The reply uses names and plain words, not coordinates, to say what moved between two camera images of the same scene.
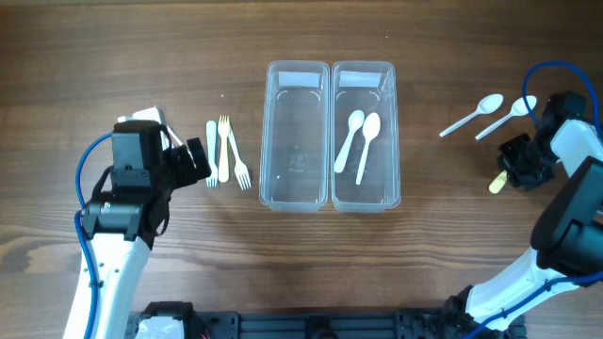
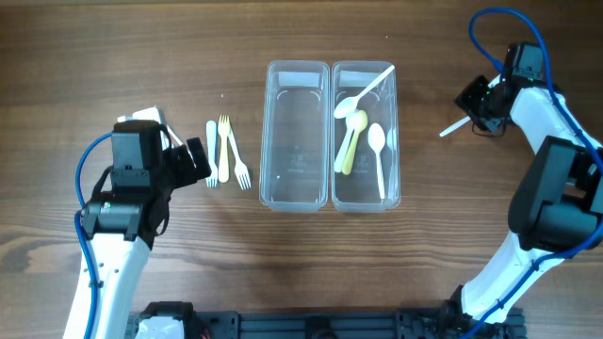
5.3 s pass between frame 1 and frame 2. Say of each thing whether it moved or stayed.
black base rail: stayed
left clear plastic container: stayed
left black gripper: stayed
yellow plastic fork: stayed
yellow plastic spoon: moved
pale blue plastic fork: stayed
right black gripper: moved
